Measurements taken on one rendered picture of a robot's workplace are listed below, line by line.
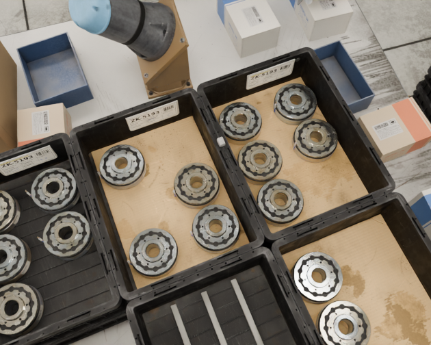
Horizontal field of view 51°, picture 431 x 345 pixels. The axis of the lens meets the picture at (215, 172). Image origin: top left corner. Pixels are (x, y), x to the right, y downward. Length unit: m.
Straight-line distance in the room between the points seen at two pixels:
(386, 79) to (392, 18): 1.17
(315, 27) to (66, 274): 0.95
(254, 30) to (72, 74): 0.54
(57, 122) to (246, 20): 0.59
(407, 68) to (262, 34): 1.20
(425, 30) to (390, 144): 1.42
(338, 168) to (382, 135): 0.19
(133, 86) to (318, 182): 0.61
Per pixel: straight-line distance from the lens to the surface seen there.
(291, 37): 1.45
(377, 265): 1.04
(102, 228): 0.93
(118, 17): 1.13
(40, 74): 1.44
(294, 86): 1.15
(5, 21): 2.64
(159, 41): 1.19
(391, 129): 1.25
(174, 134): 1.10
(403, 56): 2.44
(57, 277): 1.04
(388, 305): 1.04
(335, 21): 1.42
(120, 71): 1.38
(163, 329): 0.98
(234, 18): 1.36
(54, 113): 1.26
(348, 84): 1.37
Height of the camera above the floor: 1.80
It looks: 67 degrees down
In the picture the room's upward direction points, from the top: 1 degrees counter-clockwise
